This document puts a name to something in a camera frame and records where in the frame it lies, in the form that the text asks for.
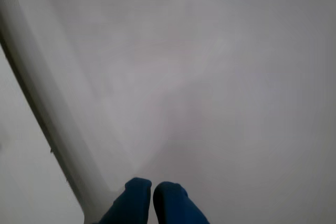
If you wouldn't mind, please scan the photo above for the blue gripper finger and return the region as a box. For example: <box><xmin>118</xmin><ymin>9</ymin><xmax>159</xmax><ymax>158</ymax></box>
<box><xmin>153</xmin><ymin>181</ymin><xmax>211</xmax><ymax>224</ymax></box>
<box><xmin>101</xmin><ymin>177</ymin><xmax>153</xmax><ymax>224</ymax></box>

